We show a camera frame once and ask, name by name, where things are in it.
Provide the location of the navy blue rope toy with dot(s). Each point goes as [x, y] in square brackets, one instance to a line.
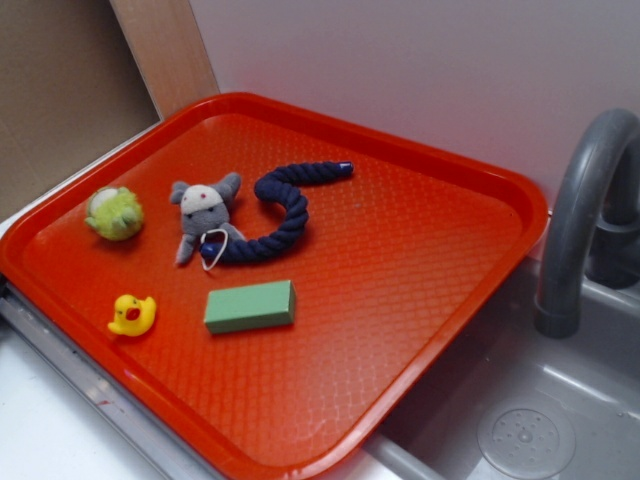
[280, 186]

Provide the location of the brown cardboard panel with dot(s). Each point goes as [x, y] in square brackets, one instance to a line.
[70, 92]

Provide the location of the grey toy faucet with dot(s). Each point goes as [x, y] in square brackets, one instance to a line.
[594, 229]

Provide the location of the wooden board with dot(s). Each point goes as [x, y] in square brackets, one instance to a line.
[167, 46]

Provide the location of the red plastic tray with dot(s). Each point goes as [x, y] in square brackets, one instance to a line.
[393, 264]

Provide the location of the green plush ball toy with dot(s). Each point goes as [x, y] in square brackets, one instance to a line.
[114, 213]

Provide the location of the green rectangular block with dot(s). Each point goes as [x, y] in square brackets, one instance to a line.
[251, 307]

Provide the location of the yellow rubber duck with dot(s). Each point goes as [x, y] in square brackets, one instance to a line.
[133, 317]

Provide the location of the grey plastic sink basin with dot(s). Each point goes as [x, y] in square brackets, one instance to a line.
[505, 402]

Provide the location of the grey plush animal toy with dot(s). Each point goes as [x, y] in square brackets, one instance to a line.
[204, 208]

